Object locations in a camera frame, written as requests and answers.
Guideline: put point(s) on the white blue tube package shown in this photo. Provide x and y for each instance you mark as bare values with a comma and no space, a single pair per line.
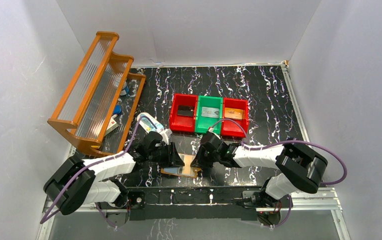
149,123

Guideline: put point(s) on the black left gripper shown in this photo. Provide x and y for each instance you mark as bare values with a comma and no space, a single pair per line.
171,154

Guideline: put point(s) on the aluminium frame rail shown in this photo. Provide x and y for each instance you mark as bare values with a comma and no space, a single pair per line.
217,192

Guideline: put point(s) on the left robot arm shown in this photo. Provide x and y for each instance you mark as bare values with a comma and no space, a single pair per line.
83,181

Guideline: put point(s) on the white credit card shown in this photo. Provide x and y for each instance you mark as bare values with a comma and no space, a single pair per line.
210,112

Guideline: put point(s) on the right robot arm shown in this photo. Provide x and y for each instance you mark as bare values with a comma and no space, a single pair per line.
301,167

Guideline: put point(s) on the white green small box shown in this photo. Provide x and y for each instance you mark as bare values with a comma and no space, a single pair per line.
112,125

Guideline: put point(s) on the red plastic bin right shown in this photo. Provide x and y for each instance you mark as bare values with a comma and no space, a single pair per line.
240,128

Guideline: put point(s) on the red plastic bin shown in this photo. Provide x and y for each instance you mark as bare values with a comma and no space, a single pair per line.
240,128
179,123

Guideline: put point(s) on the green plastic bin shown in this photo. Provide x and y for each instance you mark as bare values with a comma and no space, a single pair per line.
201,123

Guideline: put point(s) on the red plastic bin left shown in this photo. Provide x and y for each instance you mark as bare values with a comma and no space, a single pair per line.
179,123

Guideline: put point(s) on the blue cap container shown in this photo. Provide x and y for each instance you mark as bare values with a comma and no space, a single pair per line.
117,110

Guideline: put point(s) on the orange wooden shelf rack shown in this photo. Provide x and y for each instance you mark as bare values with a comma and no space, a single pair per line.
85,109

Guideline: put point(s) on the blue white bottle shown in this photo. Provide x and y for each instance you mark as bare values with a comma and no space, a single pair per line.
124,89

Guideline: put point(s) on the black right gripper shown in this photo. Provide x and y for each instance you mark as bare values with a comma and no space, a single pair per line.
199,161

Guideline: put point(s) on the black card in red bin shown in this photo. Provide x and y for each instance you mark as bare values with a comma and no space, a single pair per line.
185,111

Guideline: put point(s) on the orange leather card holder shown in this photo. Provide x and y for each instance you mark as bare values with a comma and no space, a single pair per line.
183,171

